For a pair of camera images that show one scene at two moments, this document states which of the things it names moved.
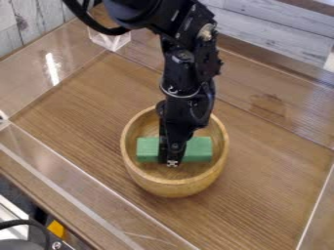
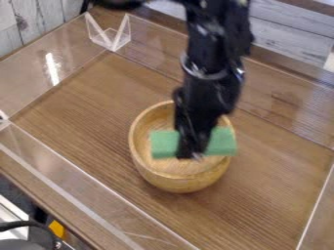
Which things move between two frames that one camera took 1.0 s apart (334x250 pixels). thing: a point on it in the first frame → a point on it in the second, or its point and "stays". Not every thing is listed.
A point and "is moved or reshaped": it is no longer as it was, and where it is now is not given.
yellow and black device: x=59 y=238 stays
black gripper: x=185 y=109 → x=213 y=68
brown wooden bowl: x=181 y=181 is moved or reshaped
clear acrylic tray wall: x=75 y=204 stays
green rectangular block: x=198 y=151 → x=222 y=142
